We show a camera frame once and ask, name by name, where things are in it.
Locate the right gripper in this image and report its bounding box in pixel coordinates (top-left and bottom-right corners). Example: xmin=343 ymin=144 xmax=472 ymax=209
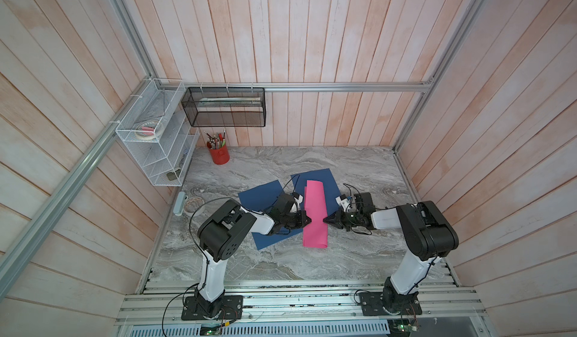
xmin=323 ymin=208 xmax=363 ymax=231

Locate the pink rectangular paper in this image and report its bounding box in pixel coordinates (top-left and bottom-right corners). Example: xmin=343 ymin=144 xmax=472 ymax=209
xmin=303 ymin=180 xmax=328 ymax=249

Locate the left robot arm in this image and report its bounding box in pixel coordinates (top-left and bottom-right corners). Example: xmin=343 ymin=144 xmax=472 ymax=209
xmin=196 ymin=192 xmax=312 ymax=305

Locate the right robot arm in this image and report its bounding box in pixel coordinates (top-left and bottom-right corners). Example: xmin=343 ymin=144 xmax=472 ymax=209
xmin=324 ymin=193 xmax=459 ymax=313

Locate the right blue paper sheet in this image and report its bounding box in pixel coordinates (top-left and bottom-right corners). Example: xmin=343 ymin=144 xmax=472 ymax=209
xmin=290 ymin=168 xmax=343 ymax=216

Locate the red pen cup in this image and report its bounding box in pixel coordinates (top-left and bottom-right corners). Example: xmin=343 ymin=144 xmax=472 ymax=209
xmin=207 ymin=130 xmax=230 ymax=165

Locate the tape roll on table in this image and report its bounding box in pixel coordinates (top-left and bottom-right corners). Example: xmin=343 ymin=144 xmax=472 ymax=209
xmin=183 ymin=196 xmax=205 ymax=217

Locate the tape roll in rack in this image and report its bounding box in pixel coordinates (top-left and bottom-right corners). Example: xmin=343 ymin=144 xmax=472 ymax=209
xmin=134 ymin=120 xmax=165 ymax=141

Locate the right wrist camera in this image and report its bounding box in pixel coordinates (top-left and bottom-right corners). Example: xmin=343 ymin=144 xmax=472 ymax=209
xmin=335 ymin=194 xmax=354 ymax=212

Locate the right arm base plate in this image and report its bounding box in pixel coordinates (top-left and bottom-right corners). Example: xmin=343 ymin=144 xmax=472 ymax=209
xmin=357 ymin=290 xmax=422 ymax=317

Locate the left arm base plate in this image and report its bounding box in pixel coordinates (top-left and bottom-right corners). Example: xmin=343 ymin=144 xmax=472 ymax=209
xmin=181 ymin=295 xmax=243 ymax=321

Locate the black mesh wall basket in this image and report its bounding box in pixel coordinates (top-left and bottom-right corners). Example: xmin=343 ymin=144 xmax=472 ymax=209
xmin=181 ymin=86 xmax=267 ymax=128

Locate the white wire shelf rack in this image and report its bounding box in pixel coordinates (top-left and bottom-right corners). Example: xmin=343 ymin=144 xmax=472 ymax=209
xmin=116 ymin=78 xmax=199 ymax=187

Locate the aluminium frame rail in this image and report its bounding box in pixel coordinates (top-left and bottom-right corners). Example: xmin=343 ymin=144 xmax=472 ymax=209
xmin=116 ymin=281 xmax=487 ymax=326

